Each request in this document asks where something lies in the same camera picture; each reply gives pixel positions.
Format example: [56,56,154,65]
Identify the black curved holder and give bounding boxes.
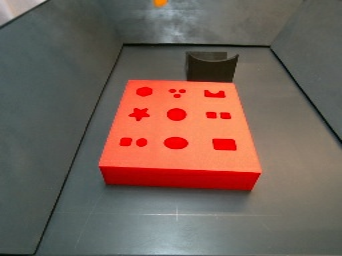
[186,51,239,82]

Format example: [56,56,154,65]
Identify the red shape-sorting board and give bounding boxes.
[99,80,262,191]

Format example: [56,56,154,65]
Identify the yellow oval peg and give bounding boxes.
[152,0,168,7]

